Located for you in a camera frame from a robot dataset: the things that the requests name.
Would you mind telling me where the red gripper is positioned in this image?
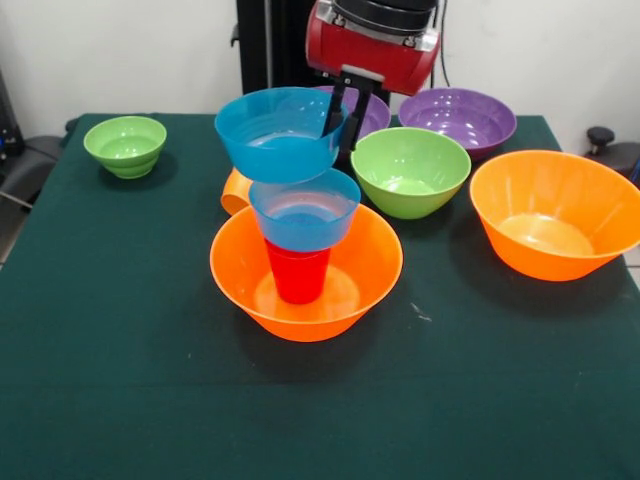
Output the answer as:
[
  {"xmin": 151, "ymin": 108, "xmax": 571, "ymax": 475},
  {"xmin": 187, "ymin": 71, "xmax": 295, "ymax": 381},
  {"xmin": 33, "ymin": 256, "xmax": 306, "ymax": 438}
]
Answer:
[{"xmin": 305, "ymin": 0, "xmax": 443, "ymax": 154}]

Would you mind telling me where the large orange plastic bowl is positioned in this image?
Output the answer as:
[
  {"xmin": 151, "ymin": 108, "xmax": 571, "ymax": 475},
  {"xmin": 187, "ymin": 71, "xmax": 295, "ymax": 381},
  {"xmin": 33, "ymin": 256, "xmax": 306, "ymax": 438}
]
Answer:
[
  {"xmin": 209, "ymin": 203, "xmax": 404, "ymax": 344},
  {"xmin": 469, "ymin": 149, "xmax": 640, "ymax": 283}
]

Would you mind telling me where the dark brown rounded base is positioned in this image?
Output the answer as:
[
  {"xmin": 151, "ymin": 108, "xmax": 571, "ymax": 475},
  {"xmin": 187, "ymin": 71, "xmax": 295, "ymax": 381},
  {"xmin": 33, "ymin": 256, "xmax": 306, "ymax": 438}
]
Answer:
[{"xmin": 589, "ymin": 142, "xmax": 640, "ymax": 190}]

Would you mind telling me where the red plastic cup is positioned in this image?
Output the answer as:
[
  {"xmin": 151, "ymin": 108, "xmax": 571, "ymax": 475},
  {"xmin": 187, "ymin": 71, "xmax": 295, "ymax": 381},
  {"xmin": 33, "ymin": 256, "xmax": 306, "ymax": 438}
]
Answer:
[{"xmin": 264, "ymin": 238, "xmax": 332, "ymax": 305}]

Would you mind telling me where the small blue plastic bowl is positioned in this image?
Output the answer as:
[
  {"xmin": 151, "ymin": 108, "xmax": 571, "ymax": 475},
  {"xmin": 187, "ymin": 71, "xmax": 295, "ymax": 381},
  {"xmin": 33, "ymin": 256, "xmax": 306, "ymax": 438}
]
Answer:
[
  {"xmin": 248, "ymin": 168, "xmax": 362, "ymax": 253},
  {"xmin": 214, "ymin": 87, "xmax": 348, "ymax": 185}
]

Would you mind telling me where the black wall cable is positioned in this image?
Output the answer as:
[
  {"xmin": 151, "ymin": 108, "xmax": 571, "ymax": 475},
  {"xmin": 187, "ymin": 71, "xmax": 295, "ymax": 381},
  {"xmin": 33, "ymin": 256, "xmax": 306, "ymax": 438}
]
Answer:
[{"xmin": 433, "ymin": 0, "xmax": 452, "ymax": 90}]

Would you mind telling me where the dark green tablecloth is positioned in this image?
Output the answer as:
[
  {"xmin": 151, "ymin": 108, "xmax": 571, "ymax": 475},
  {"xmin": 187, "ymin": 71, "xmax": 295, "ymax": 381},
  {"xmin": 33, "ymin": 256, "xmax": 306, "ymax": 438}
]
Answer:
[{"xmin": 0, "ymin": 112, "xmax": 640, "ymax": 480}]

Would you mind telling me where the black round knob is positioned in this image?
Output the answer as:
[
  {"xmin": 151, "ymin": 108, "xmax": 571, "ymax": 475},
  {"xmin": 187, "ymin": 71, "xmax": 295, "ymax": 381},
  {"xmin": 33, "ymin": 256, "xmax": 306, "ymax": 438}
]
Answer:
[{"xmin": 586, "ymin": 126, "xmax": 616, "ymax": 156}]

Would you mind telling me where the purple plastic bowl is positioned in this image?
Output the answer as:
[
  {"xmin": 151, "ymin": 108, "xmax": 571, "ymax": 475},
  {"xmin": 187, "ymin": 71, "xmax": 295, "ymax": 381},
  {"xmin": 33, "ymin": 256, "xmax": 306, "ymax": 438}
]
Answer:
[
  {"xmin": 312, "ymin": 85, "xmax": 392, "ymax": 147},
  {"xmin": 397, "ymin": 88, "xmax": 518, "ymax": 162}
]

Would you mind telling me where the medium green plastic bowl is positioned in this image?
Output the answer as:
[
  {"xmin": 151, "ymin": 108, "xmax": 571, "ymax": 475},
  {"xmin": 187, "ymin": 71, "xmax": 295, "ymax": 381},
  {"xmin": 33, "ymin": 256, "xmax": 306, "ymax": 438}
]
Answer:
[{"xmin": 349, "ymin": 126, "xmax": 472, "ymax": 220}]

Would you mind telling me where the black device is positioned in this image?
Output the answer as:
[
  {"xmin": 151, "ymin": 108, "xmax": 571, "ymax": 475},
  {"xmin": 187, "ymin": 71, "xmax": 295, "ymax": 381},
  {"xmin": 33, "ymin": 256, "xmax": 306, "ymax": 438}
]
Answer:
[{"xmin": 0, "ymin": 67, "xmax": 25, "ymax": 160}]

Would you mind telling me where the small green plastic bowl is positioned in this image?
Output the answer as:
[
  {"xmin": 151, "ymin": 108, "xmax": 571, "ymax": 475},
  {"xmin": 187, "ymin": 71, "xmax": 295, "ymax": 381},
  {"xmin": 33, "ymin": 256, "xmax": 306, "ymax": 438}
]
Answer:
[{"xmin": 83, "ymin": 115, "xmax": 168, "ymax": 180}]

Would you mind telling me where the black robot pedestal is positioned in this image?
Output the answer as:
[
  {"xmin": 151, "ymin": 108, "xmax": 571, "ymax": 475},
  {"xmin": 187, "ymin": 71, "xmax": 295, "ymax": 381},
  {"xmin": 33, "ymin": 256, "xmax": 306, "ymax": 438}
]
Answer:
[{"xmin": 230, "ymin": 0, "xmax": 321, "ymax": 101}]

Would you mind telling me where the orange plastic cup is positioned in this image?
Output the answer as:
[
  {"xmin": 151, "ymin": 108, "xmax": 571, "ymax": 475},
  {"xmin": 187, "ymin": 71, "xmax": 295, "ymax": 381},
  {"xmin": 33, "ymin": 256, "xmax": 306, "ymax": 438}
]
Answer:
[{"xmin": 220, "ymin": 167, "xmax": 254, "ymax": 216}]

